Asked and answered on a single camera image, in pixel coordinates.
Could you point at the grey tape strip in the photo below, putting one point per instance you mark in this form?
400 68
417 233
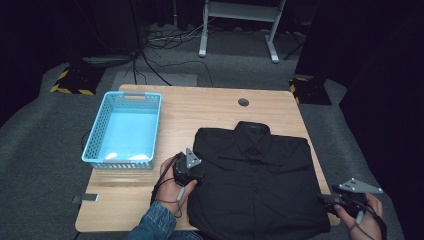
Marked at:
87 197

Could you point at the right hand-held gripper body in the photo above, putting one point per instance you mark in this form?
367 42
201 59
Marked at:
355 196

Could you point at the person's left hand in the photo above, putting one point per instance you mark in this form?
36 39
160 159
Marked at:
168 191

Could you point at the light blue plastic basket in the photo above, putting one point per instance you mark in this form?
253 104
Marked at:
126 133

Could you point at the person's right hand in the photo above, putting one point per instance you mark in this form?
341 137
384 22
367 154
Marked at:
366 223

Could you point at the black button-up shirt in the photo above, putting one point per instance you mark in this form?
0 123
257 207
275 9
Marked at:
256 186

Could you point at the white metal desk frame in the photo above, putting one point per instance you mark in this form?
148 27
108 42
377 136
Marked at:
240 11

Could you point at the yellow black striped floor plate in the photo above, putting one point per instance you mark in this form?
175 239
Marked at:
310 91
78 80

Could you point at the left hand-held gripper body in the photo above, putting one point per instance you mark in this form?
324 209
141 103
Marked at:
182 171

